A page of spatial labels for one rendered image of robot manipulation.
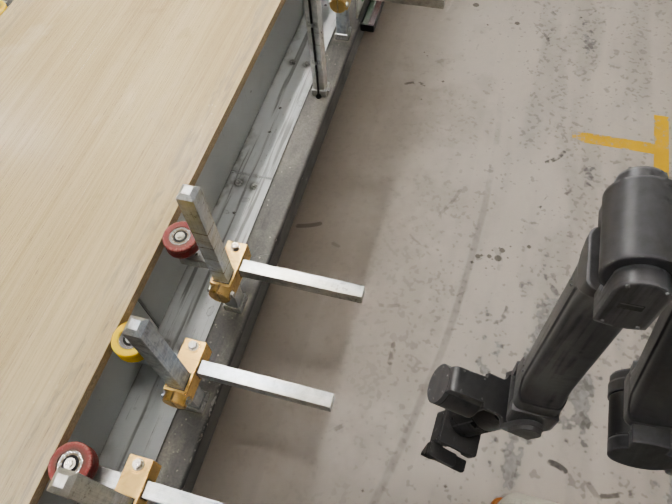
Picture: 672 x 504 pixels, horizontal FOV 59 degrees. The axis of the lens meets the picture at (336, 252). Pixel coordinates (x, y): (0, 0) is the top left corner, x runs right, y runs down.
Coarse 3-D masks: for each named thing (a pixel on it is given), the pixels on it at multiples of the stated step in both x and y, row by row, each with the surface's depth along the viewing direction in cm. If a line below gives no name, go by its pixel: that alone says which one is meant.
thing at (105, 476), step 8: (104, 472) 111; (112, 472) 111; (120, 472) 110; (96, 480) 110; (104, 480) 110; (112, 480) 110; (112, 488) 109; (152, 488) 109; (160, 488) 109; (168, 488) 109; (144, 496) 108; (152, 496) 108; (160, 496) 108; (168, 496) 108; (176, 496) 108; (184, 496) 108; (192, 496) 108; (200, 496) 108
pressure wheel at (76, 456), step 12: (72, 444) 108; (84, 444) 108; (60, 456) 108; (72, 456) 108; (84, 456) 107; (96, 456) 109; (48, 468) 106; (72, 468) 106; (84, 468) 106; (96, 468) 109
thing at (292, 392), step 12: (144, 360) 124; (204, 360) 123; (204, 372) 122; (216, 372) 122; (228, 372) 122; (240, 372) 122; (228, 384) 123; (240, 384) 120; (252, 384) 120; (264, 384) 120; (276, 384) 120; (288, 384) 120; (276, 396) 121; (288, 396) 119; (300, 396) 118; (312, 396) 118; (324, 396) 118; (324, 408) 118
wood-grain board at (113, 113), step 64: (64, 0) 178; (128, 0) 177; (192, 0) 175; (256, 0) 174; (0, 64) 165; (64, 64) 164; (128, 64) 162; (192, 64) 161; (0, 128) 152; (64, 128) 151; (128, 128) 150; (192, 128) 149; (0, 192) 141; (64, 192) 140; (128, 192) 139; (0, 256) 132; (64, 256) 131; (128, 256) 130; (0, 320) 123; (64, 320) 122; (0, 384) 116; (64, 384) 115; (0, 448) 109
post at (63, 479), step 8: (56, 472) 87; (64, 472) 87; (72, 472) 87; (56, 480) 86; (64, 480) 86; (72, 480) 86; (80, 480) 88; (88, 480) 90; (48, 488) 86; (56, 488) 85; (64, 488) 85; (72, 488) 86; (80, 488) 88; (88, 488) 91; (96, 488) 93; (104, 488) 95; (64, 496) 85; (72, 496) 87; (80, 496) 89; (88, 496) 91; (96, 496) 93; (104, 496) 96; (112, 496) 99; (120, 496) 102
